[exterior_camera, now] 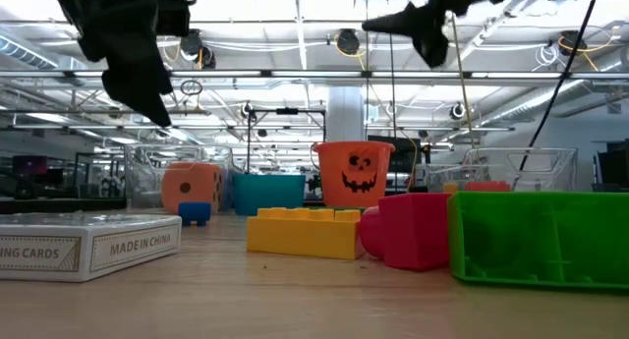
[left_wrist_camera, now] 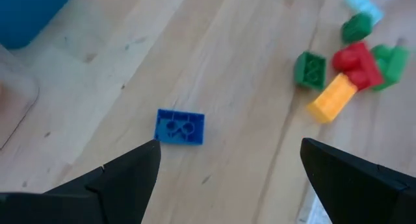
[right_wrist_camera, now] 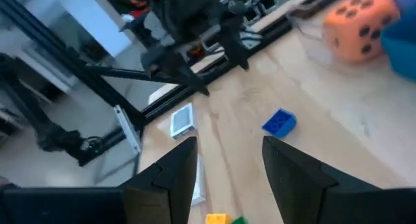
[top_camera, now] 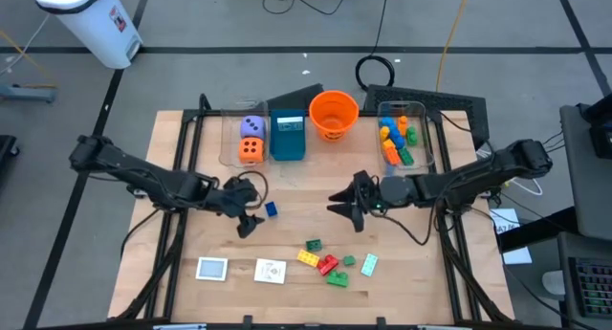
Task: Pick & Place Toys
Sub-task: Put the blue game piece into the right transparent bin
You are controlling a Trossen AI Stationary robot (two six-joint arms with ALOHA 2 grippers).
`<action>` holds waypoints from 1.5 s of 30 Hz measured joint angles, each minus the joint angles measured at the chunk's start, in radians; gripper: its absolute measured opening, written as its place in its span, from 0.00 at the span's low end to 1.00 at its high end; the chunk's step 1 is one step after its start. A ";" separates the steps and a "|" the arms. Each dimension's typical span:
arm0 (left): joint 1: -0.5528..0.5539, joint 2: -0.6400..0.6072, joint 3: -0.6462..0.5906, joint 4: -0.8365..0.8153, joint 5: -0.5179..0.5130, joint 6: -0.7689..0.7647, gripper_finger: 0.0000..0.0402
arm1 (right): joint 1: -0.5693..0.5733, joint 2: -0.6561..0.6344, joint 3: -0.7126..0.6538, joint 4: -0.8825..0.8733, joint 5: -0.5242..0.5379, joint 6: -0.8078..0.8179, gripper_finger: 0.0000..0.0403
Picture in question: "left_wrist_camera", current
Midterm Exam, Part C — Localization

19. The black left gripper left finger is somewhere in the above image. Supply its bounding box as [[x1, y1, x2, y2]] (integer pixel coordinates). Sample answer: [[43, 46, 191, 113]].
[[0, 139, 162, 224]]

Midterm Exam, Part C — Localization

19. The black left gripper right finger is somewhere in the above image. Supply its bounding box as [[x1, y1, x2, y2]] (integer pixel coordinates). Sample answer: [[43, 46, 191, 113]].
[[299, 138, 416, 224]]

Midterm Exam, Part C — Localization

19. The small dark blue brick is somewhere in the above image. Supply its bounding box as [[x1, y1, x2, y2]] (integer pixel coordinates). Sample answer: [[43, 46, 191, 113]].
[[153, 108, 205, 146]]

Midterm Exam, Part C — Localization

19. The yellow eight-stud brick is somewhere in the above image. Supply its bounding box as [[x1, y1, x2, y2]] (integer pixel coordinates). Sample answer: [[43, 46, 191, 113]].
[[307, 73, 358, 124]]

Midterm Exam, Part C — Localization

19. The red toy block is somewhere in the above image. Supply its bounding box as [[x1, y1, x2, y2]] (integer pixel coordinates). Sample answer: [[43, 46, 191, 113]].
[[331, 41, 385, 91]]

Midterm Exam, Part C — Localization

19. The dark green small brick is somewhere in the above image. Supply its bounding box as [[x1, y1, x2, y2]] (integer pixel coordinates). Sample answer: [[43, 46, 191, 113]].
[[294, 51, 327, 91]]

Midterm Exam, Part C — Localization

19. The clear plastic bin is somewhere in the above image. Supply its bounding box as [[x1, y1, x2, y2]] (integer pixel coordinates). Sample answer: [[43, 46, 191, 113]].
[[0, 45, 40, 151]]

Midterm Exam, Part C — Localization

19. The mint eight-stud brick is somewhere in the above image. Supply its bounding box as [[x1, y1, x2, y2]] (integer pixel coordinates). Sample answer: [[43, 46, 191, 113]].
[[344, 0, 385, 25]]

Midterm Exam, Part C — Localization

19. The green plastic bin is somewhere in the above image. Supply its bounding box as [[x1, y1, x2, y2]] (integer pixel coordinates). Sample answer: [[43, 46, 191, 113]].
[[370, 44, 411, 92]]

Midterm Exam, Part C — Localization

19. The small green cube block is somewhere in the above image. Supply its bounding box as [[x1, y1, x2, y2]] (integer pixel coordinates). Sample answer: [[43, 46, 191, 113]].
[[340, 12, 374, 45]]

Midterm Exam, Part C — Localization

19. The teal plastic bin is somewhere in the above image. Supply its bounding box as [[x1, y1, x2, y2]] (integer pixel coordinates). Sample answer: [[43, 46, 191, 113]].
[[0, 0, 76, 50]]

